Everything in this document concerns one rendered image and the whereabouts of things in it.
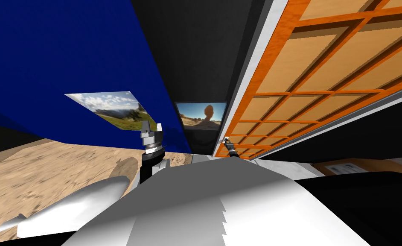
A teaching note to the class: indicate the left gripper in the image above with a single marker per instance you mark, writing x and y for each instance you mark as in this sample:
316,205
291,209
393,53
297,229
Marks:
151,139

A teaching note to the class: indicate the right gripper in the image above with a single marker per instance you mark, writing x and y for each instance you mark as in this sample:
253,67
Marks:
229,146

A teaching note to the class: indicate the mountain meadow landscape picture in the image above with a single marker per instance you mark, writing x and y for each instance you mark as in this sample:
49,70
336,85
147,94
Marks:
119,109

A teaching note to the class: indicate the desert rock picture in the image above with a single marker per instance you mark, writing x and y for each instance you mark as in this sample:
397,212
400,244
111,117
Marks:
201,116

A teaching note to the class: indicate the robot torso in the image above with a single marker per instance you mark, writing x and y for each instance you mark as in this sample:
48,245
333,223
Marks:
201,205

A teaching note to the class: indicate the orange panelled door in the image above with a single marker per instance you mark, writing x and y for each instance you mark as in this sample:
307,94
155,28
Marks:
324,75

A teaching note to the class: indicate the brown wooden furniture top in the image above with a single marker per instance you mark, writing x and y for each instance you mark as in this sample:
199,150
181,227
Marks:
375,166

